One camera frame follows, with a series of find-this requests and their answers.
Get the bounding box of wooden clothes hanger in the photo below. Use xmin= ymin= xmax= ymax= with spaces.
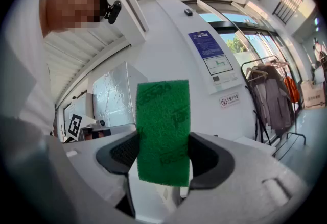
xmin=247 ymin=65 xmax=269 ymax=82

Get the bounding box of orange jacket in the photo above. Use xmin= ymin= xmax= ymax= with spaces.
xmin=284 ymin=76 xmax=301 ymax=104

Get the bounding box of framed floor plan notice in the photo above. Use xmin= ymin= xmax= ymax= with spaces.
xmin=202 ymin=54 xmax=234 ymax=77

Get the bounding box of person's head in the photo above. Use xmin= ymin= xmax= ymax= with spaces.
xmin=45 ymin=0 xmax=108 ymax=34

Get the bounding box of cardboard box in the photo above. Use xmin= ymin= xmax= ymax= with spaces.
xmin=300 ymin=81 xmax=327 ymax=109

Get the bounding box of blue wall poster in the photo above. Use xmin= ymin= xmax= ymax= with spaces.
xmin=188 ymin=30 xmax=225 ymax=60

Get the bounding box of red and white no-smoking sign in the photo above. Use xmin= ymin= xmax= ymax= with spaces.
xmin=219 ymin=93 xmax=241 ymax=109

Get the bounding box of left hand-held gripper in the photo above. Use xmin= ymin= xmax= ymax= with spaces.
xmin=68 ymin=113 xmax=112 ymax=141

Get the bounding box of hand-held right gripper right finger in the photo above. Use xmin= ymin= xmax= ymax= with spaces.
xmin=163 ymin=132 xmax=317 ymax=224

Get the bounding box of green sponge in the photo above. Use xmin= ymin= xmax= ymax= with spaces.
xmin=135 ymin=79 xmax=191 ymax=188

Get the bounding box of person in white shirt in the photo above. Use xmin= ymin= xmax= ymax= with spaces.
xmin=0 ymin=0 xmax=57 ymax=142

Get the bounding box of black clothes rack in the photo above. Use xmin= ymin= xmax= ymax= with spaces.
xmin=241 ymin=55 xmax=307 ymax=146

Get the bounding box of black head-worn camera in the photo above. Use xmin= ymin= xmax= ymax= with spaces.
xmin=103 ymin=0 xmax=122 ymax=25

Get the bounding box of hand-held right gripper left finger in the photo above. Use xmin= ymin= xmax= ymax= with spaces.
xmin=0 ymin=115 xmax=141 ymax=224

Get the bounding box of white wall notice panel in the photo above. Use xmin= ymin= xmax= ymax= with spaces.
xmin=155 ymin=0 xmax=242 ymax=95

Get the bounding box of grey coat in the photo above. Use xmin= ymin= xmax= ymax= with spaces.
xmin=248 ymin=64 xmax=295 ymax=137

